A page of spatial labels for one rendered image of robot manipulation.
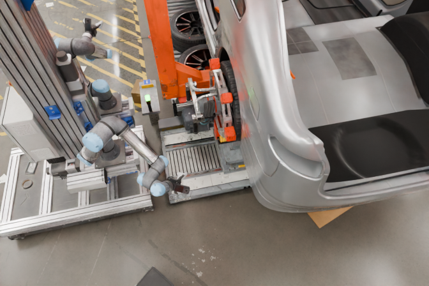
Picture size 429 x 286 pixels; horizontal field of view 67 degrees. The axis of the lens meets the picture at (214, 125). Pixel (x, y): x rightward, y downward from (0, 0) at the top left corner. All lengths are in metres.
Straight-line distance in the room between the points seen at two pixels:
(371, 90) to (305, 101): 0.56
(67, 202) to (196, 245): 1.18
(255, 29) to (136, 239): 2.06
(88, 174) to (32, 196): 0.86
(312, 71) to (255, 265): 1.66
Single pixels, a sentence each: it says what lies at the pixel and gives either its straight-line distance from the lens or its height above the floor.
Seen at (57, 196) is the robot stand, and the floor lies 0.21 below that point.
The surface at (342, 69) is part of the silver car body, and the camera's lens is 2.83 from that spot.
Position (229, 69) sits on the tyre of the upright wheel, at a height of 1.18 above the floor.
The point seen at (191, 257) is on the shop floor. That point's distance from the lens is 2.96.
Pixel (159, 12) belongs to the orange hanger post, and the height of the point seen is 1.47.
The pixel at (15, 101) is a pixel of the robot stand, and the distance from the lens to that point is 2.55.
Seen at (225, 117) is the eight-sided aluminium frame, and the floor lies 0.98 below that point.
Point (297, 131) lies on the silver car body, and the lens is 1.55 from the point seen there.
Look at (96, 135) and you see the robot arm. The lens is 1.90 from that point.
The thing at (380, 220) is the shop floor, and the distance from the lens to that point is 3.39.
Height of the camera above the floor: 2.86
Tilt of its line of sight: 53 degrees down
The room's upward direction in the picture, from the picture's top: straight up
